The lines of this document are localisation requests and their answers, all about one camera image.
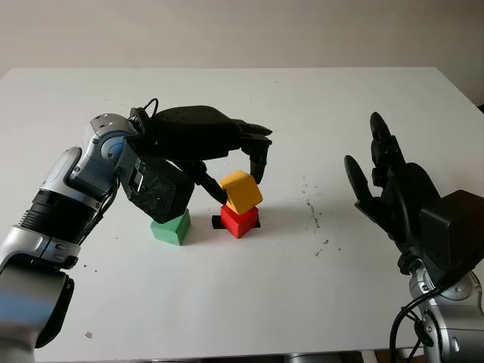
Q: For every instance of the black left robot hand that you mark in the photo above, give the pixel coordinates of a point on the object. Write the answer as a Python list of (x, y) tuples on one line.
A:
[(189, 132)]

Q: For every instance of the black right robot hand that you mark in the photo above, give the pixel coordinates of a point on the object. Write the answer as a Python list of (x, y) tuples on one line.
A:
[(404, 200)]

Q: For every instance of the yellow block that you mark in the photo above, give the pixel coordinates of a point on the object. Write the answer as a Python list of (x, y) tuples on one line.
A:
[(244, 193)]

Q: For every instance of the green block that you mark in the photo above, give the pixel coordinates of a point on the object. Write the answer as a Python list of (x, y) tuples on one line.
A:
[(170, 228)]

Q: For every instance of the red block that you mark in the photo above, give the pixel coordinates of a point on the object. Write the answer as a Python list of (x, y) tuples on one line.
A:
[(238, 223)]

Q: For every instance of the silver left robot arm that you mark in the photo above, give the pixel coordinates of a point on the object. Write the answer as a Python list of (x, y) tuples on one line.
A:
[(75, 177)]

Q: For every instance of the black tape marker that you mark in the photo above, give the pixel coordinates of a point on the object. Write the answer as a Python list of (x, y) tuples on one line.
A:
[(216, 223)]

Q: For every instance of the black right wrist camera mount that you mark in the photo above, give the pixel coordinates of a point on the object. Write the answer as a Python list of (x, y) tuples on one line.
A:
[(453, 230)]

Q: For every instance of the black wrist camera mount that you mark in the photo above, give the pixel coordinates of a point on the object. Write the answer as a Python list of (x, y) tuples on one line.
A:
[(453, 230), (159, 189)]

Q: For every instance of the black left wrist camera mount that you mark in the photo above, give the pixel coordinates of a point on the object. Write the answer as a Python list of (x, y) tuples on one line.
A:
[(159, 189)]

